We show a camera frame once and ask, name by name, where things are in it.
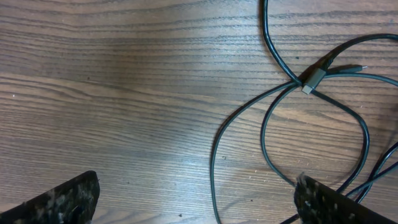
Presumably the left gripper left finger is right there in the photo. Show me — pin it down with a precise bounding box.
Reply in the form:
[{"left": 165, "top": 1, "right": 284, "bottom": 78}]
[{"left": 1, "top": 170, "right": 100, "bottom": 224}]

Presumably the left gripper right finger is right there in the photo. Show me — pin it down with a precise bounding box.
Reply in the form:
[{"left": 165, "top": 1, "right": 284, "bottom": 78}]
[{"left": 294, "top": 174, "right": 396, "bottom": 224}]

